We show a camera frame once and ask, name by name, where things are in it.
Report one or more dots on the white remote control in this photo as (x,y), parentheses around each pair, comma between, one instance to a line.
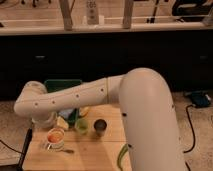
(92,12)

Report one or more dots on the yellow banana piece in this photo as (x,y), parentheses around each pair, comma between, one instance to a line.
(83,111)

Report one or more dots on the blue cloth in bin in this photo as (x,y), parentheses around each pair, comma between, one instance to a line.
(66,113)

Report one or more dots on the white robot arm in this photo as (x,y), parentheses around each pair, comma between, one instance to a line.
(145,101)

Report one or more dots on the white paper cup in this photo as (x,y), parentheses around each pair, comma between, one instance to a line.
(59,144)

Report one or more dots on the green plastic cup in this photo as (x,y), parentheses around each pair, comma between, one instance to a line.
(81,126)

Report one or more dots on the green plastic bin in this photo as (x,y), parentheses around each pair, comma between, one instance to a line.
(54,85)

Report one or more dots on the yellow lemon wedge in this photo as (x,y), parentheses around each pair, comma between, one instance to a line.
(62,123)

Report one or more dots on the metal spoon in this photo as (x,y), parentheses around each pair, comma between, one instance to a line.
(62,149)

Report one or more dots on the black stand left edge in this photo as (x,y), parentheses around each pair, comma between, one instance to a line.
(23,152)

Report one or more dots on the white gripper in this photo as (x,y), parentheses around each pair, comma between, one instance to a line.
(46,123)

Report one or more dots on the wooden post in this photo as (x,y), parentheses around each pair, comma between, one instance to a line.
(66,14)
(127,17)

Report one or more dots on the green curved vegetable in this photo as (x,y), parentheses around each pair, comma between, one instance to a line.
(120,156)

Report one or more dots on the dark metal cup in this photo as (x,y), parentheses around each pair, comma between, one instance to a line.
(100,126)

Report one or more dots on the right wooden post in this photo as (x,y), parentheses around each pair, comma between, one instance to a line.
(127,17)

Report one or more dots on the left wooden post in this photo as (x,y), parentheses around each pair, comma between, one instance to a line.
(66,14)

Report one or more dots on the blue black floor device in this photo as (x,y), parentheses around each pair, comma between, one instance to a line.
(200,99)

